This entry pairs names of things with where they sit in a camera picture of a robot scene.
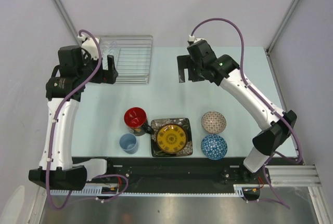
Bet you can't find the steel wire dish rack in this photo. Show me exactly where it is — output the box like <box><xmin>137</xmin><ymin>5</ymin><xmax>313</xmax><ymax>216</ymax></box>
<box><xmin>99</xmin><ymin>35</ymin><xmax>153</xmax><ymax>84</ymax></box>

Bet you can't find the red patterned white bowl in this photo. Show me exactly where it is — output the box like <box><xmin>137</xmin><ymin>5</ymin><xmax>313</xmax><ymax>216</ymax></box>
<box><xmin>201</xmin><ymin>111</ymin><xmax>227</xmax><ymax>134</ymax></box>

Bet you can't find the blue triangle patterned bowl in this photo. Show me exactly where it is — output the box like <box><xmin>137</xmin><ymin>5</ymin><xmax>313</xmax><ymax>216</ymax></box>
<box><xmin>201</xmin><ymin>134</ymin><xmax>228</xmax><ymax>161</ymax></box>

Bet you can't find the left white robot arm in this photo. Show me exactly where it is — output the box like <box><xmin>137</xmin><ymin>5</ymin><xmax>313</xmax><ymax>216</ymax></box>
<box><xmin>28</xmin><ymin>45</ymin><xmax>118</xmax><ymax>191</ymax></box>

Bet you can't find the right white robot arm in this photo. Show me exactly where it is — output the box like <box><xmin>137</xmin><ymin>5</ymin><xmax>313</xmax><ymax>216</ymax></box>
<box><xmin>177</xmin><ymin>36</ymin><xmax>297</xmax><ymax>183</ymax></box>

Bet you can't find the red and black mug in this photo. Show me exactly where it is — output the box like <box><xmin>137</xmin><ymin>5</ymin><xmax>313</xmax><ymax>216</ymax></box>
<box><xmin>124</xmin><ymin>107</ymin><xmax>154</xmax><ymax>136</ymax></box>

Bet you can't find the black floral square plate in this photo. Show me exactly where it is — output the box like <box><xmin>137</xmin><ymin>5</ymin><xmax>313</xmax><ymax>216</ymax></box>
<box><xmin>151</xmin><ymin>118</ymin><xmax>193</xmax><ymax>157</ymax></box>

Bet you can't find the light blue plastic cup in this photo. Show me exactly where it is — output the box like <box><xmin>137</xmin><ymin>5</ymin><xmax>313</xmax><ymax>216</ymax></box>
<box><xmin>119</xmin><ymin>133</ymin><xmax>138</xmax><ymax>154</ymax></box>

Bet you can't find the yellow patterned round plate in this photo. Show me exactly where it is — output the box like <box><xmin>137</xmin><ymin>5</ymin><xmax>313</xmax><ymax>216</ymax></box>
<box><xmin>156</xmin><ymin>124</ymin><xmax>187</xmax><ymax>154</ymax></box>

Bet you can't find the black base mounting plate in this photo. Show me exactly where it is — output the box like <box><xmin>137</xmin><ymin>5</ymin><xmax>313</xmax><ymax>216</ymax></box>
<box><xmin>71</xmin><ymin>157</ymin><xmax>304</xmax><ymax>194</ymax></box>

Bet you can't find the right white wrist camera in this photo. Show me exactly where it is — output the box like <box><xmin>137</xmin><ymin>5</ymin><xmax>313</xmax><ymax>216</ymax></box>
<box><xmin>187</xmin><ymin>35</ymin><xmax>205</xmax><ymax>45</ymax></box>

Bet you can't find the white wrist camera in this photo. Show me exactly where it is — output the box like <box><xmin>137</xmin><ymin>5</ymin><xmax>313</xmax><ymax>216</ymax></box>
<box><xmin>187</xmin><ymin>35</ymin><xmax>205</xmax><ymax>45</ymax></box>
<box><xmin>78</xmin><ymin>35</ymin><xmax>99</xmax><ymax>61</ymax></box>

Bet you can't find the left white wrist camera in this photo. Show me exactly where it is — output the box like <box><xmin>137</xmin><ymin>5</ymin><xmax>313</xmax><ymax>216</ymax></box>
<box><xmin>78</xmin><ymin>35</ymin><xmax>99</xmax><ymax>61</ymax></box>

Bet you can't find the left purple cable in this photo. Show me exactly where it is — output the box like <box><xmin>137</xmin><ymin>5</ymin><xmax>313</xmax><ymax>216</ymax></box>
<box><xmin>45</xmin><ymin>29</ymin><xmax>129</xmax><ymax>210</ymax></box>

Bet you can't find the purple cable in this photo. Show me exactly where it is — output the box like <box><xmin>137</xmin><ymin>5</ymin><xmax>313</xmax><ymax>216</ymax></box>
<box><xmin>45</xmin><ymin>29</ymin><xmax>129</xmax><ymax>210</ymax></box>
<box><xmin>191</xmin><ymin>18</ymin><xmax>303</xmax><ymax>209</ymax></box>

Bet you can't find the left slotted cable duct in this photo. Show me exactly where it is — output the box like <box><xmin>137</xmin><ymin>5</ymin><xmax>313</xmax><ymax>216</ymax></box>
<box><xmin>48</xmin><ymin>183</ymin><xmax>123</xmax><ymax>196</ymax></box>

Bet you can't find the slotted cable duct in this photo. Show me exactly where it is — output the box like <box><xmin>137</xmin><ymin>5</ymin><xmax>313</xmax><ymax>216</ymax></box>
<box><xmin>233</xmin><ymin>184</ymin><xmax>261</xmax><ymax>199</ymax></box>
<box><xmin>48</xmin><ymin>183</ymin><xmax>123</xmax><ymax>196</ymax></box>

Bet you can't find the right slotted cable duct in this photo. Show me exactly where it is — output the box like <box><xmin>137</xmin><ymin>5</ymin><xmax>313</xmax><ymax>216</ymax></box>
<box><xmin>233</xmin><ymin>184</ymin><xmax>261</xmax><ymax>199</ymax></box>

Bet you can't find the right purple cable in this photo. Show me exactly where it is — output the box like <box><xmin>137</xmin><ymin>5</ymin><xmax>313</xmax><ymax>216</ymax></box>
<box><xmin>191</xmin><ymin>18</ymin><xmax>303</xmax><ymax>209</ymax></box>

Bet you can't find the aluminium frame rail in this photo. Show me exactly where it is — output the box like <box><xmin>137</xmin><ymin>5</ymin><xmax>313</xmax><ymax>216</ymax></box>
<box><xmin>267</xmin><ymin>165</ymin><xmax>321</xmax><ymax>187</ymax></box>

